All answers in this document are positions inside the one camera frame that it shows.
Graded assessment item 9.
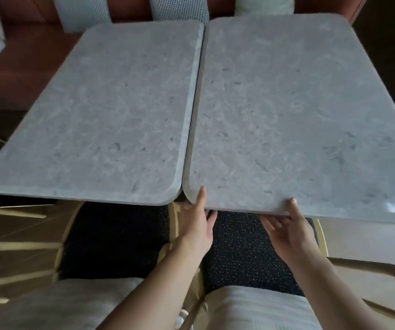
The person's right hand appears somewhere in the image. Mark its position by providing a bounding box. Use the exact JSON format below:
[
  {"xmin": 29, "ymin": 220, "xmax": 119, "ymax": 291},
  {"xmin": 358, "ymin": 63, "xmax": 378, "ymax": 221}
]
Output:
[{"xmin": 260, "ymin": 198, "xmax": 320, "ymax": 264}]

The person's left hand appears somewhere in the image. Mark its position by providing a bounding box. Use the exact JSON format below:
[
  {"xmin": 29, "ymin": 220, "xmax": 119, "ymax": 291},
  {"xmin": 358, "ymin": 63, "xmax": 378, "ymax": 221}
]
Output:
[{"xmin": 180, "ymin": 186, "xmax": 218, "ymax": 257}]

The grey marble table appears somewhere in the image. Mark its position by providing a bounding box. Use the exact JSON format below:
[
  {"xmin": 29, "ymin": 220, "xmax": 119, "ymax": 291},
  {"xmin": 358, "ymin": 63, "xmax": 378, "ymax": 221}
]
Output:
[
  {"xmin": 0, "ymin": 20, "xmax": 205, "ymax": 206},
  {"xmin": 182, "ymin": 12, "xmax": 395, "ymax": 226}
]

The person's left forearm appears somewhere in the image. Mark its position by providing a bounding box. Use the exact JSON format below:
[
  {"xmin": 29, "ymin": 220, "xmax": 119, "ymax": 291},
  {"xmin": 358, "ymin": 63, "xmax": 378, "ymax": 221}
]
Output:
[{"xmin": 96, "ymin": 241, "xmax": 214, "ymax": 330}]

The person's right forearm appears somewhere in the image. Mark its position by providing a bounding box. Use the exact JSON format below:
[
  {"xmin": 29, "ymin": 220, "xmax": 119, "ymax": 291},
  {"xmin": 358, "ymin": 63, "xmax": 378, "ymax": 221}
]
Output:
[{"xmin": 286, "ymin": 251, "xmax": 395, "ymax": 330}]

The checkered cushion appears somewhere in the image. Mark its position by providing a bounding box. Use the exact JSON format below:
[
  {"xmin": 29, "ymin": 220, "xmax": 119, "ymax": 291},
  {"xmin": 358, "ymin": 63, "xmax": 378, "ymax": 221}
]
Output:
[
  {"xmin": 52, "ymin": 0, "xmax": 113, "ymax": 33},
  {"xmin": 149, "ymin": 0, "xmax": 209, "ymax": 25}
]

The pale green cushion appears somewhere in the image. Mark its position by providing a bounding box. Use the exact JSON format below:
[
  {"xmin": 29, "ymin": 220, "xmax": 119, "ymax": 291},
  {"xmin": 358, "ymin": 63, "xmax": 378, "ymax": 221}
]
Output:
[{"xmin": 234, "ymin": 0, "xmax": 295, "ymax": 16}]

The brown leather bench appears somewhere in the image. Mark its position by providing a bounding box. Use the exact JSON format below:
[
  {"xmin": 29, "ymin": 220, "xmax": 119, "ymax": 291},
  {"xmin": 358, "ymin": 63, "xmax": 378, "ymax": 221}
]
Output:
[{"xmin": 0, "ymin": 0, "xmax": 368, "ymax": 112}]

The cream frame chair, dark seat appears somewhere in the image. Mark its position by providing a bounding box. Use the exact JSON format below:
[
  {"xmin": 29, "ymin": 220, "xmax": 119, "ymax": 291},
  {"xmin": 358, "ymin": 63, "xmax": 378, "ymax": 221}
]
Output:
[
  {"xmin": 168, "ymin": 203, "xmax": 395, "ymax": 330},
  {"xmin": 0, "ymin": 201, "xmax": 188, "ymax": 330}
]

